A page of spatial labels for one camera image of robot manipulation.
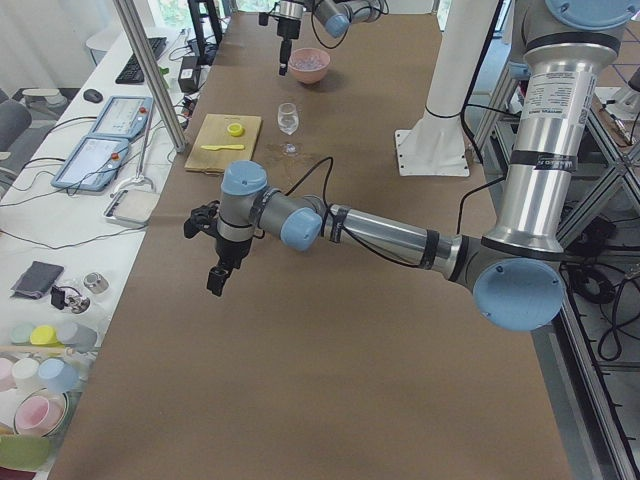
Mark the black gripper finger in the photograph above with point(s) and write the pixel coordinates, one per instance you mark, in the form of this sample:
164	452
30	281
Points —
213	281
285	53
224	275

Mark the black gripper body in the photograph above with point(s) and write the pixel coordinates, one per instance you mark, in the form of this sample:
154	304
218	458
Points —
287	29
231	251

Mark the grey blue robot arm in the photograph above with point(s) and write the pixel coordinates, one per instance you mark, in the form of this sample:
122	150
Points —
335	17
511	270

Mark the clear ice cubes pile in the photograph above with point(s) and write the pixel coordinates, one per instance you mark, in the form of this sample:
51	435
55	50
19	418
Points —
307	64

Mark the clear wine glass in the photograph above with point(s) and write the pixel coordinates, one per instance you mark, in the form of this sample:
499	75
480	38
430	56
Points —
288	123

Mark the pink bowl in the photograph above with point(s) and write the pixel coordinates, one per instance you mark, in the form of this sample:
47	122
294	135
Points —
312	76

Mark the yellow lemon slice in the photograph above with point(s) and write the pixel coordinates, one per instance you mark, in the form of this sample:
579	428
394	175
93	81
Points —
235	129

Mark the black power adapter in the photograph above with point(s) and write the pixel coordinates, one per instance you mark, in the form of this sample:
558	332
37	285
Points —
189	75

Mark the white tray box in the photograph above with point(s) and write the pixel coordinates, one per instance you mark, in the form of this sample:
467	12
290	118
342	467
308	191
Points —
131	207

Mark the yellow plastic knife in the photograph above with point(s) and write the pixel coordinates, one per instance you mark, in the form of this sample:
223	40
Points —
225	147

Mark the bamboo cutting board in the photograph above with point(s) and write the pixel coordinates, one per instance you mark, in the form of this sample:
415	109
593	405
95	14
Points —
221	140

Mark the grey cup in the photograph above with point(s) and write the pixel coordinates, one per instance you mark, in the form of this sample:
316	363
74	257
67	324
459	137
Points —
77	336

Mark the near teach pendant tablet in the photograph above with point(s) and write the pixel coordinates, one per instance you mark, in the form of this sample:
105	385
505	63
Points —
92	165

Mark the teach pendant tablet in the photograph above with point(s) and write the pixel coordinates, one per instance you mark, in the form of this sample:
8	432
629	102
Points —
92	165
123	117

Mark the far teach pendant tablet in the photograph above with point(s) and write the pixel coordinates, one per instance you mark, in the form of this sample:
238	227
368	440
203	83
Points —
123	117

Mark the folded grey cloth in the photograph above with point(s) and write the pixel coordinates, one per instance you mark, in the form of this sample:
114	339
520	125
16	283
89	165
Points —
37	280

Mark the yellow cup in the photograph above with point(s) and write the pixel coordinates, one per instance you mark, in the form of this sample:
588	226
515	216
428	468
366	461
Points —
45	336

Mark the light blue cup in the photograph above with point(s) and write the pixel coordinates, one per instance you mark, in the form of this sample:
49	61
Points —
58	376

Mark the black computer mouse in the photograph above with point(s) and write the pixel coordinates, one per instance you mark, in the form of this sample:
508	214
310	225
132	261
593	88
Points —
92	96

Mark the pink cup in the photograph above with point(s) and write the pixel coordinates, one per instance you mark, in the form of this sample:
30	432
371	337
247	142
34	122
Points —
39	415

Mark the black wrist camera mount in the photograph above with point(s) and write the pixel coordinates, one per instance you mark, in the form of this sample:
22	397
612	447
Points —
202	219

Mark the aluminium frame post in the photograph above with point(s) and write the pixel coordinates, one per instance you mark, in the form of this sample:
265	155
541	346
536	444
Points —
141	48

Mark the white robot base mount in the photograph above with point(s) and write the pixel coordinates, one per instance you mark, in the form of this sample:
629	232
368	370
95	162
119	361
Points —
435	145

